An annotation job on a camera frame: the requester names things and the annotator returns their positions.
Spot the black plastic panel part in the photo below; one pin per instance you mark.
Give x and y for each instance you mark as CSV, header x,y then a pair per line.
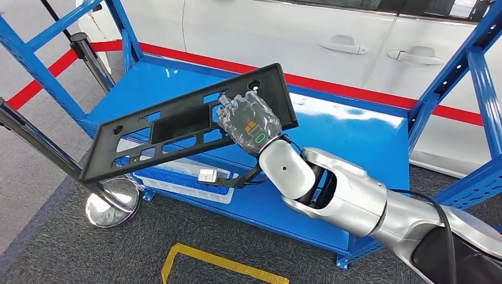
x,y
180,123

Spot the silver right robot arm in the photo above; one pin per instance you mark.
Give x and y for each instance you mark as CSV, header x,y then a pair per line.
x,y
353,196

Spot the blue metal shelf rack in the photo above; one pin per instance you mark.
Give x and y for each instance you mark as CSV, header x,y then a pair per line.
x,y
353,149

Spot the white plastic bin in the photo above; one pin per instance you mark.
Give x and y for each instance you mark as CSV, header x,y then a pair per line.
x,y
188,195

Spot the white car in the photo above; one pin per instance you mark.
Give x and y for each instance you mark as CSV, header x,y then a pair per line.
x,y
274,31

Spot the red barrier belt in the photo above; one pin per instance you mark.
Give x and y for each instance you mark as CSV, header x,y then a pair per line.
x,y
353,91
39,80

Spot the yellow floor tape outline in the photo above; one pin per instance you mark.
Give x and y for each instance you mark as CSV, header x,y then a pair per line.
x,y
219,260

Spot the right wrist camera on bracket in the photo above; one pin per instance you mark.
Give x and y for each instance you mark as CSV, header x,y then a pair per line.
x,y
208,175

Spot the chrome stanchion post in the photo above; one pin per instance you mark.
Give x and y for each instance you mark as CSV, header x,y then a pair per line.
x,y
94,62
113,204

